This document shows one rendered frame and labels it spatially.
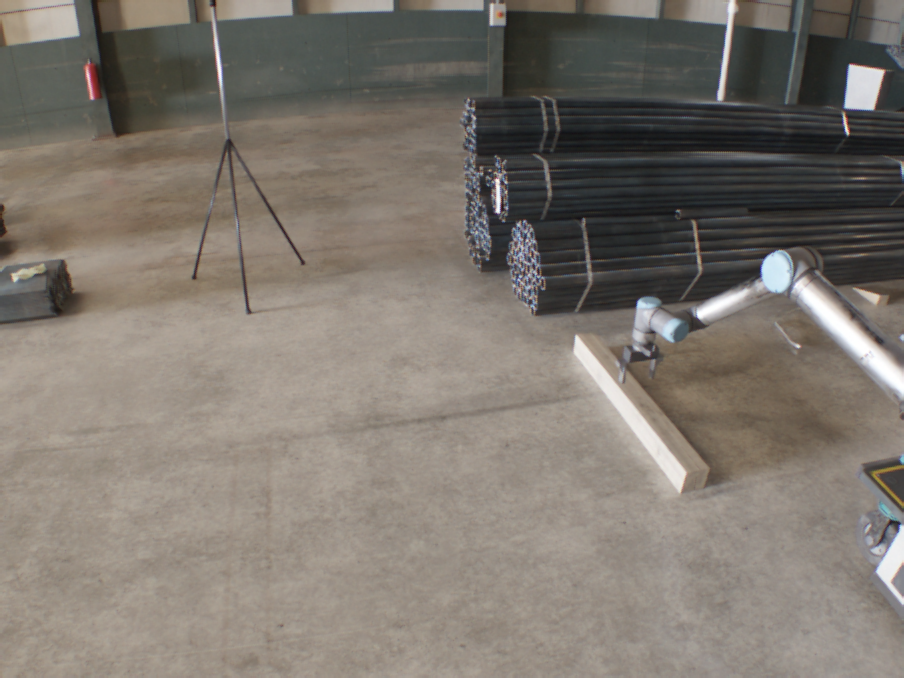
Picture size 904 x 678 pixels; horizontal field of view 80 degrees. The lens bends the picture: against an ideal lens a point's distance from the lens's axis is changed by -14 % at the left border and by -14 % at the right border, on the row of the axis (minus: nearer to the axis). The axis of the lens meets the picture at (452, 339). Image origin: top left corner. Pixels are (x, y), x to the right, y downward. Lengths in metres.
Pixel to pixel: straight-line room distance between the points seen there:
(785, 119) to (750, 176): 0.82
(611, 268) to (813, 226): 1.40
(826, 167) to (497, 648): 3.28
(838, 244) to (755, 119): 0.93
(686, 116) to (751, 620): 2.84
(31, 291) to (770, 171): 4.23
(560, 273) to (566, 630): 1.78
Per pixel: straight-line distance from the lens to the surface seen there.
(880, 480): 2.14
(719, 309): 2.27
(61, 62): 10.45
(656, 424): 2.42
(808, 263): 1.91
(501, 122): 3.37
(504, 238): 3.51
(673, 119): 3.82
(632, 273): 3.20
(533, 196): 2.98
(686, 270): 3.36
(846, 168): 4.19
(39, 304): 3.96
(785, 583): 2.14
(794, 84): 13.14
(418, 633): 1.81
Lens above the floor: 1.51
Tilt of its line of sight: 30 degrees down
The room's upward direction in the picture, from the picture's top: straight up
